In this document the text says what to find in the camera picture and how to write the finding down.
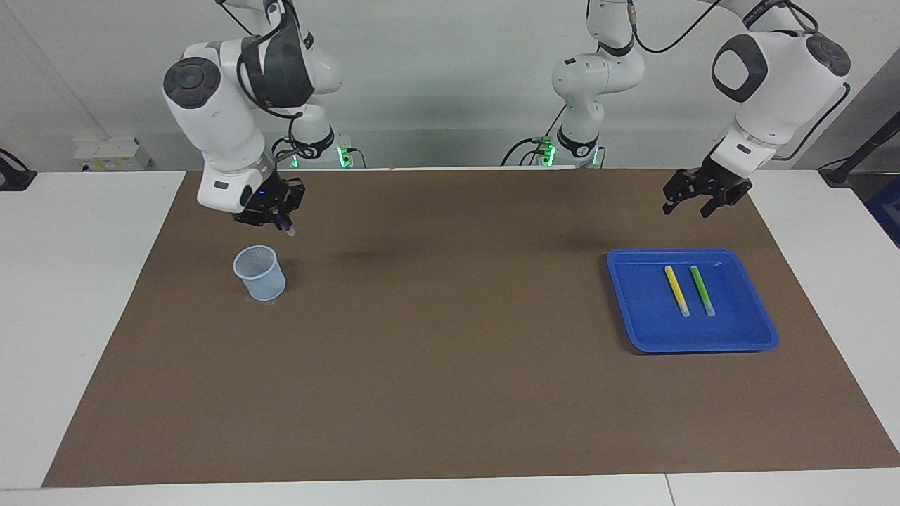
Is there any blue crate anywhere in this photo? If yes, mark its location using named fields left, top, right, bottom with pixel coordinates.
left=864, top=175, right=900, bottom=248

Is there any black base cable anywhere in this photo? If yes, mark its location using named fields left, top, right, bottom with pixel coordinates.
left=269, top=136, right=297, bottom=170
left=500, top=104, right=565, bottom=168

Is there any black stand leg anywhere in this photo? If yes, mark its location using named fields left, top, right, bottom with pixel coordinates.
left=818, top=111, right=900, bottom=188

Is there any translucent plastic cup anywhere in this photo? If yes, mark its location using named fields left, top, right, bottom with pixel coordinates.
left=232, top=244, right=288, bottom=303

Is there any brown table mat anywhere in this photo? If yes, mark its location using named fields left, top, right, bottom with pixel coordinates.
left=42, top=167, right=900, bottom=488

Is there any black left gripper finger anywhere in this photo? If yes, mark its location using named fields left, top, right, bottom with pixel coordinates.
left=700, top=193, right=738, bottom=219
left=662, top=169, right=698, bottom=216

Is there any blue plastic tray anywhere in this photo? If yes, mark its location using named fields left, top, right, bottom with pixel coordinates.
left=606, top=247, right=780, bottom=354

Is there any black clamp mount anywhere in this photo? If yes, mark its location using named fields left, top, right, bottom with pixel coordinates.
left=0, top=148, right=38, bottom=193

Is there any white power strip box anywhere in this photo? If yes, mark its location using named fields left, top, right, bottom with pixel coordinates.
left=72, top=136, right=151, bottom=172

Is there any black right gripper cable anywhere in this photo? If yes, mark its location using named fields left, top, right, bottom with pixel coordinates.
left=236, top=0, right=314, bottom=169

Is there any yellow marker pen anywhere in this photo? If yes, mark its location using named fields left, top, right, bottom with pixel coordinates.
left=663, top=264, right=692, bottom=318

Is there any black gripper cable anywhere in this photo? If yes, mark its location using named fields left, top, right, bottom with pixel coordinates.
left=628, top=0, right=853, bottom=164
left=236, top=0, right=314, bottom=169

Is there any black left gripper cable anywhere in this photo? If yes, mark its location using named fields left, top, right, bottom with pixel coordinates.
left=628, top=0, right=853, bottom=164

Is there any green marker pen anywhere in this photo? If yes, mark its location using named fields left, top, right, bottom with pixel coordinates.
left=689, top=264, right=717, bottom=318

